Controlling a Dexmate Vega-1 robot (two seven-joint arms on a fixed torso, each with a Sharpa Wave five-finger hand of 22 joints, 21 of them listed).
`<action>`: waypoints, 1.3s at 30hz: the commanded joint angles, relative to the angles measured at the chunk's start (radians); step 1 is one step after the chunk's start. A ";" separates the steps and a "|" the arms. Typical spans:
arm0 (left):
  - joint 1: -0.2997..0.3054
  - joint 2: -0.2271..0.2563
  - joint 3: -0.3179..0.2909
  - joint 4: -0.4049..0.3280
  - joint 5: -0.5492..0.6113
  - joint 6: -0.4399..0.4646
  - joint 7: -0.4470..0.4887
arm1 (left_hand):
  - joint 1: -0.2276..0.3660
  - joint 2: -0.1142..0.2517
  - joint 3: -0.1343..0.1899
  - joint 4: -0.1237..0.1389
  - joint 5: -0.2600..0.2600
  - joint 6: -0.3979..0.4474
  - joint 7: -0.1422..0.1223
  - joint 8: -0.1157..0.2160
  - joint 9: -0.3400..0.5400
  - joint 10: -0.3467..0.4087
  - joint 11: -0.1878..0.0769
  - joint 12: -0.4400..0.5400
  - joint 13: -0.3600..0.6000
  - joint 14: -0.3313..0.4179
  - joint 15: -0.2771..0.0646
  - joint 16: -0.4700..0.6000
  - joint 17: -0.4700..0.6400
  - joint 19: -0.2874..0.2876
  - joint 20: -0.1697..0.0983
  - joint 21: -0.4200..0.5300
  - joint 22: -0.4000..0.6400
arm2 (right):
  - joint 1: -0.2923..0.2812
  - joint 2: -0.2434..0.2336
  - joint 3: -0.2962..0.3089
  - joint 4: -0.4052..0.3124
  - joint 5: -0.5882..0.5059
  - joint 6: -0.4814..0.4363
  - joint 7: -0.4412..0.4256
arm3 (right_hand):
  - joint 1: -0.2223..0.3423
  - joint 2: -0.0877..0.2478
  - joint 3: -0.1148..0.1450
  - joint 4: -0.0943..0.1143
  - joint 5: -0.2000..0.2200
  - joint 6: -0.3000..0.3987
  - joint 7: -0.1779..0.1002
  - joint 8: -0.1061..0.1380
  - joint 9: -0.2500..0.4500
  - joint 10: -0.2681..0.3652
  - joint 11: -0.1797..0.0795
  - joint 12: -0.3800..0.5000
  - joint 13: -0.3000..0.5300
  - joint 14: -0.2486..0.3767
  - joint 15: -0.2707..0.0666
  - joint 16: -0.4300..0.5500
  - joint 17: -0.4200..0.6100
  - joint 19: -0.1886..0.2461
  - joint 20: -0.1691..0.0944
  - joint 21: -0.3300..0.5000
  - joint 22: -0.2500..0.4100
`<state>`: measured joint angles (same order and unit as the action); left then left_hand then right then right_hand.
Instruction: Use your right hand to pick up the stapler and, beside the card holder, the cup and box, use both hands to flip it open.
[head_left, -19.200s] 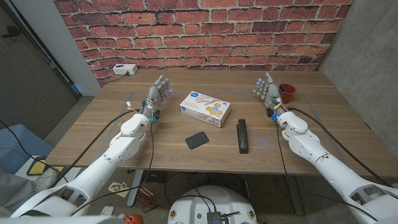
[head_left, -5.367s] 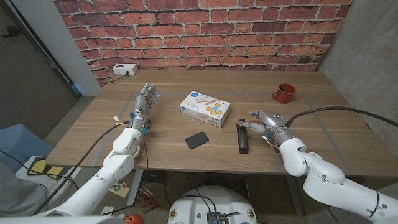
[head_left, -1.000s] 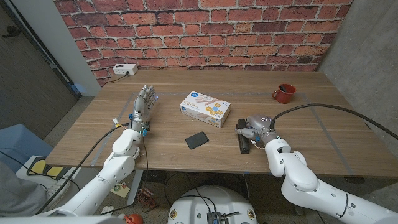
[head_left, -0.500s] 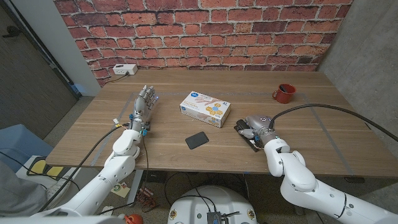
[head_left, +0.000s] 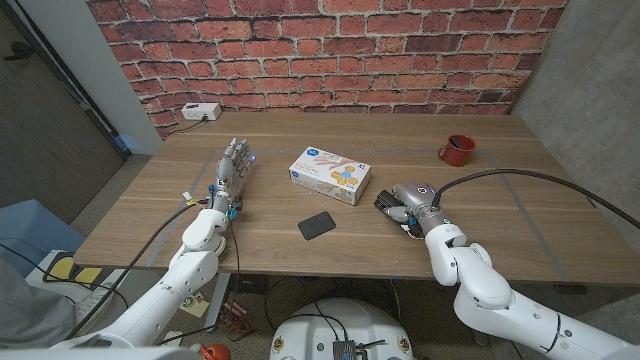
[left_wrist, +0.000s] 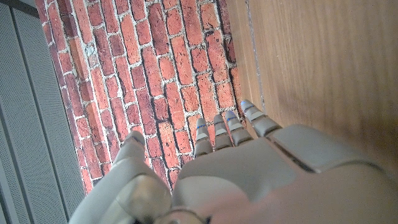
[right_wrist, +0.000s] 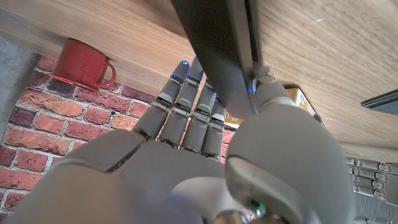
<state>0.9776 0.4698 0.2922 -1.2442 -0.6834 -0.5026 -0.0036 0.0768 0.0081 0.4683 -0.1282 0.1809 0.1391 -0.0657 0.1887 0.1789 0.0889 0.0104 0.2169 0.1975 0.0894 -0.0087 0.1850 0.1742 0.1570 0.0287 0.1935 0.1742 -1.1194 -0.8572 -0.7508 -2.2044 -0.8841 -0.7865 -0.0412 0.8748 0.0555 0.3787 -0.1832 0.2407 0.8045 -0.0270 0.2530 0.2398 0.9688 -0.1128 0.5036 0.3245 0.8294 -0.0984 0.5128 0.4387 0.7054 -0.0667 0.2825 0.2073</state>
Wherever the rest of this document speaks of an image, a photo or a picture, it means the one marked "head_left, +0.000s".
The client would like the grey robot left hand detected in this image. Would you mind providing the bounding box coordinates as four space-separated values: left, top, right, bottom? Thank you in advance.
207 138 257 214

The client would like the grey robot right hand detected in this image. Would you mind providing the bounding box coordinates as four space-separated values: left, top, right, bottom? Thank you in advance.
383 181 451 236

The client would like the black stapler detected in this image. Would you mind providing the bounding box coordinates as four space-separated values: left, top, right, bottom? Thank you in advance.
373 189 404 217

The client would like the red cup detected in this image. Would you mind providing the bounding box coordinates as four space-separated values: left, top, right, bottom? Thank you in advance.
437 133 478 168

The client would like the white glove box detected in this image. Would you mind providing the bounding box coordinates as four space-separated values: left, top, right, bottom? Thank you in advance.
288 145 372 207

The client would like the black card holder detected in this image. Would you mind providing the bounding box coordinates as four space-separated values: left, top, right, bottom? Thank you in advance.
297 210 337 242

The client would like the printed paper card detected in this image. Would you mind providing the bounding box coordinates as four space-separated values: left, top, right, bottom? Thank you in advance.
179 292 211 319

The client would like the white power strip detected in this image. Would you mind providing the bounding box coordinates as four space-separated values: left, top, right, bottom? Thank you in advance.
180 102 223 122

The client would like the grey table leg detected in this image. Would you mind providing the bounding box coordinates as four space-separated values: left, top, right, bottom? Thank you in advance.
468 325 490 347
205 273 232 334

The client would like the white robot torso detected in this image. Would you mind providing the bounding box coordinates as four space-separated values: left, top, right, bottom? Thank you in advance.
268 297 415 360

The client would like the red brick backdrop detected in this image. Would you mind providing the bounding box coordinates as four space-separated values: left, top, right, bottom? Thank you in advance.
85 0 569 140

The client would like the grey torso module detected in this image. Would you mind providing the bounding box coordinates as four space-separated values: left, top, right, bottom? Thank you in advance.
332 339 359 360

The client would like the orange round floor object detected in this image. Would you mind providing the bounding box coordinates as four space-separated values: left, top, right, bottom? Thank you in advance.
199 343 232 360

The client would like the white shoe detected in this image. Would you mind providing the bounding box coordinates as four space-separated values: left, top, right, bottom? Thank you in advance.
72 287 116 326

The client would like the dark grey door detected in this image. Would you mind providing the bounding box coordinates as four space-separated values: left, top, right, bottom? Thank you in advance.
0 4 129 226

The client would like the blue bin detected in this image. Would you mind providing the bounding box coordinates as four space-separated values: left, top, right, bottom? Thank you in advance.
0 199 87 281

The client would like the white floor platform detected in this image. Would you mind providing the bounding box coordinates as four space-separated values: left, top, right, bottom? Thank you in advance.
22 248 134 321

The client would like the grey trouser leg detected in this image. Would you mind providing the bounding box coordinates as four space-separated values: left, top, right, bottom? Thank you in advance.
0 257 76 349

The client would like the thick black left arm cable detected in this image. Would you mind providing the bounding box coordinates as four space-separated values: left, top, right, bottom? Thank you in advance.
64 198 210 341

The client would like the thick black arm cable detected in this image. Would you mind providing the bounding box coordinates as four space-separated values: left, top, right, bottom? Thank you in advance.
432 167 640 231
64 198 210 341

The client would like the black power strip cable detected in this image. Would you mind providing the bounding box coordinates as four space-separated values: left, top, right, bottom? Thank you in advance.
168 116 209 136

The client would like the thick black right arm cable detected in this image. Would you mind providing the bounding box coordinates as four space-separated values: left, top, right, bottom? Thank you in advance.
432 167 640 231

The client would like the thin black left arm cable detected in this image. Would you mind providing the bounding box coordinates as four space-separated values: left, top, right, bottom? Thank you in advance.
158 218 241 347

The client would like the orange cable bundle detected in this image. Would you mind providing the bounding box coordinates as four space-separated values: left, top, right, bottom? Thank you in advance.
218 298 254 337

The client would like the black door handle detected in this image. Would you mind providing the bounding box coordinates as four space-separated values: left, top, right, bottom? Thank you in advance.
3 41 35 62

